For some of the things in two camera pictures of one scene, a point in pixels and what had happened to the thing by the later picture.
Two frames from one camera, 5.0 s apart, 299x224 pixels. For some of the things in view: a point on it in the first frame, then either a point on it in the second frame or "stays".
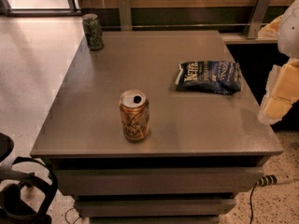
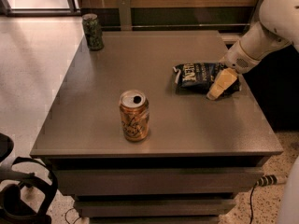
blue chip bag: [220, 77] stays
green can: [93, 32] stays
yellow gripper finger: [288, 82] to [225, 79]
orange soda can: [135, 111] stays
